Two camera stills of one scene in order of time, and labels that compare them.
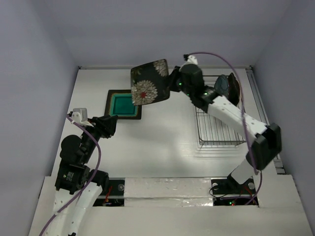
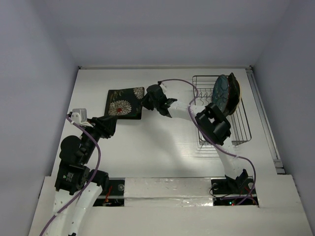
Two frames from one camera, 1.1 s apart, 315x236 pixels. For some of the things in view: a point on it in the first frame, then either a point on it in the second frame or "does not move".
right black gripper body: x=173 y=80 → x=149 y=101
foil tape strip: x=168 y=192 does not move
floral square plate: x=150 y=82 → x=124 y=103
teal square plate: x=119 y=103 does not move
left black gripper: x=106 y=125 does not move
